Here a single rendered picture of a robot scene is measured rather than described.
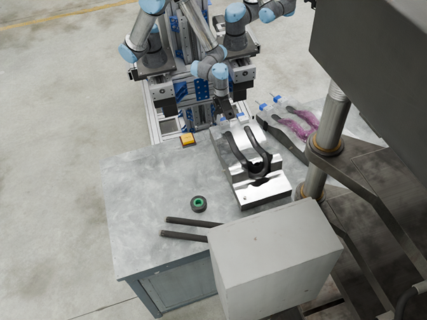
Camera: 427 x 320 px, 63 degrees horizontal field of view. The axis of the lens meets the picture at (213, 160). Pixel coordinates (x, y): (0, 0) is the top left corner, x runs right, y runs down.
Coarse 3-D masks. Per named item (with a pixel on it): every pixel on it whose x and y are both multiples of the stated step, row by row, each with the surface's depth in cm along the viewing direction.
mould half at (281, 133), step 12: (288, 96) 205; (276, 108) 200; (300, 108) 198; (312, 108) 193; (300, 120) 187; (276, 132) 189; (288, 132) 182; (348, 132) 178; (288, 144) 184; (300, 144) 180; (300, 156) 181
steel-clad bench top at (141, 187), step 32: (352, 128) 194; (128, 160) 190; (160, 160) 189; (192, 160) 187; (288, 160) 183; (128, 192) 177; (160, 192) 176; (192, 192) 174; (224, 192) 173; (128, 224) 166; (160, 224) 164; (128, 256) 156; (160, 256) 155
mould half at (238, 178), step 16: (240, 128) 187; (256, 128) 187; (224, 144) 181; (240, 144) 181; (224, 160) 172; (256, 160) 167; (272, 160) 167; (240, 176) 165; (272, 176) 170; (240, 192) 165; (256, 192) 165; (272, 192) 164; (288, 192) 166; (240, 208) 165
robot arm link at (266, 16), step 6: (258, 0) 170; (264, 0) 168; (270, 0) 168; (264, 6) 170; (270, 6) 169; (276, 6) 170; (282, 6) 171; (264, 12) 169; (270, 12) 168; (276, 12) 170; (282, 12) 173; (264, 18) 171; (270, 18) 170
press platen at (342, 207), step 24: (336, 192) 113; (336, 216) 108; (360, 216) 107; (360, 240) 102; (384, 240) 102; (360, 264) 101; (384, 264) 97; (408, 264) 97; (384, 288) 93; (408, 288) 93; (408, 312) 89
